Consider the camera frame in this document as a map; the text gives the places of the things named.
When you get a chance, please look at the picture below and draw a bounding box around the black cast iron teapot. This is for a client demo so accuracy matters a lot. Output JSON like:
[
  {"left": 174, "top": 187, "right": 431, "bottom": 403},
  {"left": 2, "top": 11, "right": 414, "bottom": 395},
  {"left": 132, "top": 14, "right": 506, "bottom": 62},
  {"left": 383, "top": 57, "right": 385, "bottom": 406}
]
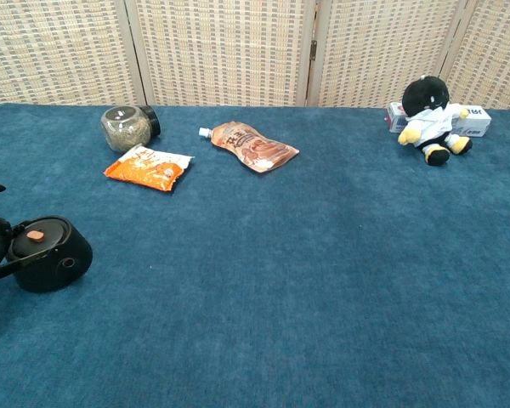
[{"left": 0, "top": 215, "right": 94, "bottom": 293}]

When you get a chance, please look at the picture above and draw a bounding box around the orange snack packet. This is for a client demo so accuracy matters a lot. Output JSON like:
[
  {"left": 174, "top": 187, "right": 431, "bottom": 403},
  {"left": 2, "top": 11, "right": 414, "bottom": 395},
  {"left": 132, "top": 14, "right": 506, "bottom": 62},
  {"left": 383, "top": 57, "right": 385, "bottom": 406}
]
[{"left": 103, "top": 144, "right": 196, "bottom": 194}]

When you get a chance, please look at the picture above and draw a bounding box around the glass jar with black lid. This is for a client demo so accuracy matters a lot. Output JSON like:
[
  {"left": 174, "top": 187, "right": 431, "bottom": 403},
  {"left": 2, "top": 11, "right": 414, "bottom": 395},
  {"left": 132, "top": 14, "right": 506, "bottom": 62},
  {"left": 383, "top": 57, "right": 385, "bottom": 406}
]
[{"left": 100, "top": 105, "right": 162, "bottom": 154}]

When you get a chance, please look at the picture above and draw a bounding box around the brown spout pouch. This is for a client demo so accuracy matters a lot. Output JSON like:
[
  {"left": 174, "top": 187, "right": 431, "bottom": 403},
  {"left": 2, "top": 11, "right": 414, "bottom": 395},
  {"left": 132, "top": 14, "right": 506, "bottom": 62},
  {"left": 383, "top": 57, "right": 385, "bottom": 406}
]
[{"left": 198, "top": 121, "right": 301, "bottom": 174}]

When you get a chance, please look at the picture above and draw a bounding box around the blue table cloth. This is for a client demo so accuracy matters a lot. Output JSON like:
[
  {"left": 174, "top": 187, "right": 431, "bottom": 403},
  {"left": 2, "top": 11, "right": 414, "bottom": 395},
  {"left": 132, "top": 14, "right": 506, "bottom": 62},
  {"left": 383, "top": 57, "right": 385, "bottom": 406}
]
[{"left": 0, "top": 103, "right": 510, "bottom": 408}]

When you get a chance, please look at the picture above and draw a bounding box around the woven folding screen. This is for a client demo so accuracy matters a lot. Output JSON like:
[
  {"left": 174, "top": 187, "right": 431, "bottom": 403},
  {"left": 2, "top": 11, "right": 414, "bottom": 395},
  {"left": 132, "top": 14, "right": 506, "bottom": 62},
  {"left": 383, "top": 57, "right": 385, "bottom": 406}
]
[{"left": 0, "top": 0, "right": 510, "bottom": 111}]

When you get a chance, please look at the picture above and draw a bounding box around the black plush toy white coat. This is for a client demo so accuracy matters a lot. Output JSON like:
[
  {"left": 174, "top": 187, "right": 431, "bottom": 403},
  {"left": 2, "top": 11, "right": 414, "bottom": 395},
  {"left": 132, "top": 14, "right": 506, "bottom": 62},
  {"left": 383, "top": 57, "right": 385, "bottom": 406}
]
[{"left": 397, "top": 75, "right": 474, "bottom": 167}]

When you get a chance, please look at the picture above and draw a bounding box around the white cardboard box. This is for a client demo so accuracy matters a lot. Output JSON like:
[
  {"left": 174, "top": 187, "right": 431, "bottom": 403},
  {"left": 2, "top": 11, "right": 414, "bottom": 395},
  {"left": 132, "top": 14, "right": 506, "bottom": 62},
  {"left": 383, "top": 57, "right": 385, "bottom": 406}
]
[{"left": 385, "top": 101, "right": 493, "bottom": 139}]

